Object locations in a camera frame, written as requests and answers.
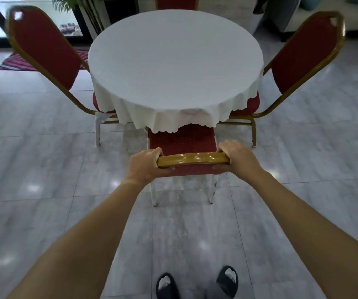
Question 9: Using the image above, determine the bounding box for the person's right hand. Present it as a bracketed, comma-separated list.
[212, 140, 272, 185]

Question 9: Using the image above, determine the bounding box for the person's left hand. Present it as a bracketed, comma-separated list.
[125, 147, 176, 186]

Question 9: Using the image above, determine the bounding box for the red gold-framed banquet chair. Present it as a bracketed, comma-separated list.
[6, 5, 120, 147]
[218, 11, 346, 148]
[155, 0, 200, 11]
[147, 123, 231, 207]

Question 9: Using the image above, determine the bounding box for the person's right forearm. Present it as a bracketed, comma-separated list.
[248, 172, 358, 299]

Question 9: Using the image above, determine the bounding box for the person's left forearm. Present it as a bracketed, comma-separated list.
[7, 179, 150, 299]

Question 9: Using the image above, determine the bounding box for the white scalloped tablecloth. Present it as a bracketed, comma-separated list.
[88, 9, 264, 134]

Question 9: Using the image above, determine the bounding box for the person's right black slipper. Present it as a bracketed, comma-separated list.
[215, 265, 239, 299]

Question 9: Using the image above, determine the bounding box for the person's black slipper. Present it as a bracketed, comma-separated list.
[156, 273, 179, 299]
[215, 265, 239, 299]

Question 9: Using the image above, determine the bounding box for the person's left black slipper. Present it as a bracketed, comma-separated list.
[156, 273, 179, 299]

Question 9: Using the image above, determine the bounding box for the red striped rug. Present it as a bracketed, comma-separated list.
[0, 50, 90, 72]

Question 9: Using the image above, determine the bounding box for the teal cushion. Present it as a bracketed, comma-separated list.
[299, 0, 322, 11]

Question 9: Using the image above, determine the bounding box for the beige sofa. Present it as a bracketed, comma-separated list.
[265, 0, 358, 36]

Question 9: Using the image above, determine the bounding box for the green potted plant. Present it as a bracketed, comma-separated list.
[52, 0, 111, 36]

